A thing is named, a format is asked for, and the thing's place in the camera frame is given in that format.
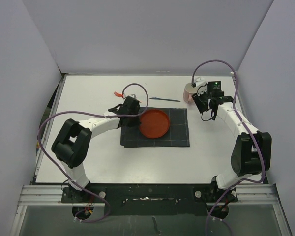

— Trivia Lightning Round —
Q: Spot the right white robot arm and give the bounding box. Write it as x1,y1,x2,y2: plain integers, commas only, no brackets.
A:
192,92,272,201

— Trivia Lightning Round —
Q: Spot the orange plastic fork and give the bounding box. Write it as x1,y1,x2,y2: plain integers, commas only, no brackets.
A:
114,92,123,98

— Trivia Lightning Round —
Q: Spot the pink white mug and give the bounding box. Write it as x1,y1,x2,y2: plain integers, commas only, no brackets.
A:
183,83,196,103

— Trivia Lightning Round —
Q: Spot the orange round plate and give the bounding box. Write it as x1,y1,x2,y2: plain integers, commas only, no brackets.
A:
139,109,170,139

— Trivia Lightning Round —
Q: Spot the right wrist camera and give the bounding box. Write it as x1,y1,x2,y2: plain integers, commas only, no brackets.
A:
191,77,208,96

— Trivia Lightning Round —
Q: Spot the aluminium frame rail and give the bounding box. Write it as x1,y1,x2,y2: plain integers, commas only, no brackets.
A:
17,183,278,205

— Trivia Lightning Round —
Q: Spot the dark checked cloth placemat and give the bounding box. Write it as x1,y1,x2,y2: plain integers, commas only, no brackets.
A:
120,107,190,148

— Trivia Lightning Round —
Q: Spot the blue plastic knife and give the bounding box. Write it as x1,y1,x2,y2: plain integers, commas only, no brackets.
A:
150,97,180,102

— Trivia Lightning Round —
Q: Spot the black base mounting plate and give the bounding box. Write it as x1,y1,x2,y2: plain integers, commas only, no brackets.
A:
61,181,238,219

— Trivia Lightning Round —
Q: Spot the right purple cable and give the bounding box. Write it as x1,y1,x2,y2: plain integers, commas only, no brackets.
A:
191,59,266,236

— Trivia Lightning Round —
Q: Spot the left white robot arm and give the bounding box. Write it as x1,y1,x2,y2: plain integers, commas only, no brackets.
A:
51,96,140,202

